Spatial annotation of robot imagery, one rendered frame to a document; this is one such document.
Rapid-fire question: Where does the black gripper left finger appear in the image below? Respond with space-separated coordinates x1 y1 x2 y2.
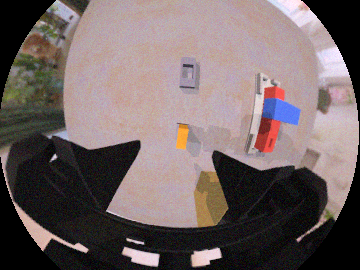
52 135 140 211

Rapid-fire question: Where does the blue rectangular block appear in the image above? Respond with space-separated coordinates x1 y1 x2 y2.
263 98 300 126

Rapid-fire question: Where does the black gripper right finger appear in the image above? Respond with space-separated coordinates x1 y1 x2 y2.
212 150 295 222

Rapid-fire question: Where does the red long block with square socket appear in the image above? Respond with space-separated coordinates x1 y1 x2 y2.
253 86 285 154

